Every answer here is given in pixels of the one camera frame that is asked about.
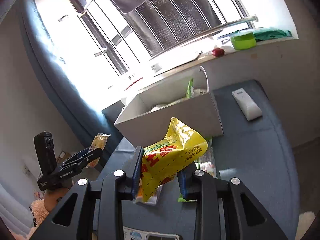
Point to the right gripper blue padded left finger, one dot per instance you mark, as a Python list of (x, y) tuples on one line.
[(135, 170)]

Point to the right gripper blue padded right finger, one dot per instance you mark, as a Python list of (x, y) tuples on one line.
[(188, 183)]

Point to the yellow red snack bag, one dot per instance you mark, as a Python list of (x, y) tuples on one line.
[(162, 160)]

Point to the small pastry packet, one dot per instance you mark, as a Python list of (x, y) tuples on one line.
[(99, 141)]

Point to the white noodle snack bag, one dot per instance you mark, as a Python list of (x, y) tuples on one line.
[(197, 92)]

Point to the pink fuzzy sleeve forearm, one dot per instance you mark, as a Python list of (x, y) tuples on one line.
[(40, 213)]

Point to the left hand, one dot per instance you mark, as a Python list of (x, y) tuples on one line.
[(53, 196)]

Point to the clear green label packet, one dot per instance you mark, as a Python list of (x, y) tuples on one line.
[(207, 162)]

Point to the white cardboard storage box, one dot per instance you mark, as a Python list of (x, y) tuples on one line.
[(142, 127)]

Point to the blue grey sofa cushion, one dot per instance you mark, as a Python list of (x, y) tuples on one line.
[(257, 152)]

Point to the green snack bag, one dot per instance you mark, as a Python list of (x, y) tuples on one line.
[(190, 88)]

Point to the blue curtain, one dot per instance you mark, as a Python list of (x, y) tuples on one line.
[(47, 64)]

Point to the white remote control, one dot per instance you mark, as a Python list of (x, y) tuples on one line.
[(247, 105)]

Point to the grey cardboard sheet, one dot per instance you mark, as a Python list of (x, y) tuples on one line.
[(177, 59)]

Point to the red apple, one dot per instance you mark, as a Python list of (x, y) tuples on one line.
[(218, 52)]

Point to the white fluffy rug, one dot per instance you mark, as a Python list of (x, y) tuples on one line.
[(304, 223)]

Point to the dark hanging towel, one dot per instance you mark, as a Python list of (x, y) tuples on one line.
[(162, 24)]

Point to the green lidded container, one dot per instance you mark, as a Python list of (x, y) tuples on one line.
[(242, 41)]

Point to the green wet wipes pack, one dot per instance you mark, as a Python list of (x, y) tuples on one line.
[(264, 34)]

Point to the metal window rail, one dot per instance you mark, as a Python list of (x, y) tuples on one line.
[(119, 44)]

